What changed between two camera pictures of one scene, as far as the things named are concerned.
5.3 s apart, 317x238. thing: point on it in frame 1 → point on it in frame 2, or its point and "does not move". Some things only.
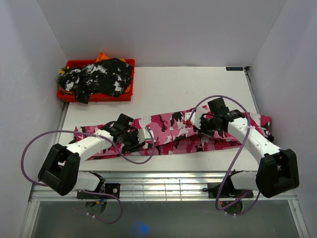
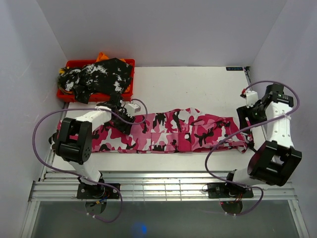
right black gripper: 202,130 → 241,112
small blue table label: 234,68 does not move
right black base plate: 227,191 does not move
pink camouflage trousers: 174,132 does not move
